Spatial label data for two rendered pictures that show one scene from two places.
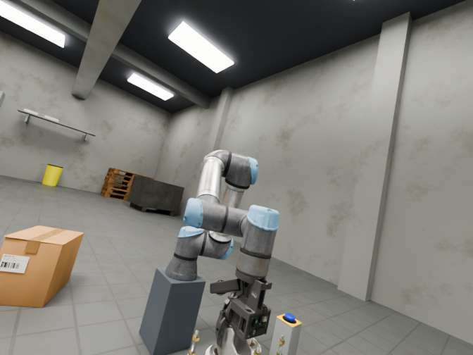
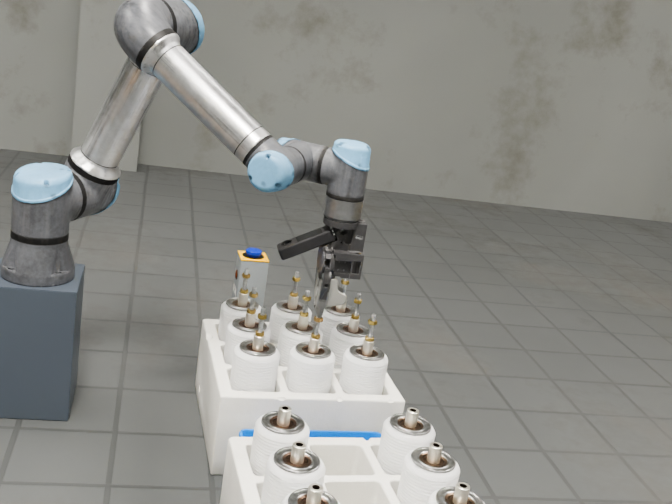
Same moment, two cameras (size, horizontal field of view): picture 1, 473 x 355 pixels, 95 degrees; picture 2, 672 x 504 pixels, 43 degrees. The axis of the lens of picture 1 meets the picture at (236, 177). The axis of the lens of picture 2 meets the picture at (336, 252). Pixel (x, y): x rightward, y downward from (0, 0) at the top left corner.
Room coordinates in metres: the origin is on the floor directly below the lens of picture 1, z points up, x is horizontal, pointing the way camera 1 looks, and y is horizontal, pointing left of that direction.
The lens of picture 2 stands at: (-0.22, 1.38, 0.98)
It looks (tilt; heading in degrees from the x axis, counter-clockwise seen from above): 17 degrees down; 297
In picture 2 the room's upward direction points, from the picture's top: 9 degrees clockwise
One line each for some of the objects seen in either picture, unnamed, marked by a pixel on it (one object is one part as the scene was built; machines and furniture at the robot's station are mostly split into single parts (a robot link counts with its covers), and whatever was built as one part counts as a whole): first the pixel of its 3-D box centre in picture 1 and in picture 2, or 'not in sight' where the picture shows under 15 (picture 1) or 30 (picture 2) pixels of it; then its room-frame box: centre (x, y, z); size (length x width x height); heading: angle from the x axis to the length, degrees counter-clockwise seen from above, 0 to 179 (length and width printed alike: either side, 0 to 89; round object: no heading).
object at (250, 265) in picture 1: (253, 263); (342, 208); (0.53, -0.09, 0.56); 0.08 x 0.08 x 0.05
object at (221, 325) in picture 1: (226, 323); (325, 277); (0.53, -0.06, 0.42); 0.05 x 0.02 x 0.09; 129
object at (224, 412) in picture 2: not in sight; (292, 392); (0.62, -0.16, 0.09); 0.39 x 0.39 x 0.18; 43
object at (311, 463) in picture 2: not in sight; (296, 460); (0.33, 0.31, 0.25); 0.08 x 0.08 x 0.01
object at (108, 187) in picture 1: (127, 185); not in sight; (7.24, 3.45, 0.45); 1.26 x 0.87 x 0.90; 130
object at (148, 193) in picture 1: (155, 196); not in sight; (5.87, 1.99, 0.40); 1.13 x 0.93 x 0.81; 130
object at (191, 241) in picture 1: (191, 240); (43, 198); (1.10, 0.14, 0.47); 0.13 x 0.12 x 0.14; 100
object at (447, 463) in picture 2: not in sight; (433, 460); (0.16, 0.15, 0.25); 0.08 x 0.08 x 0.01
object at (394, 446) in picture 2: not in sight; (401, 468); (0.25, 0.06, 0.16); 0.10 x 0.10 x 0.18
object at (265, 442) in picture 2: not in sight; (276, 468); (0.42, 0.23, 0.16); 0.10 x 0.10 x 0.18
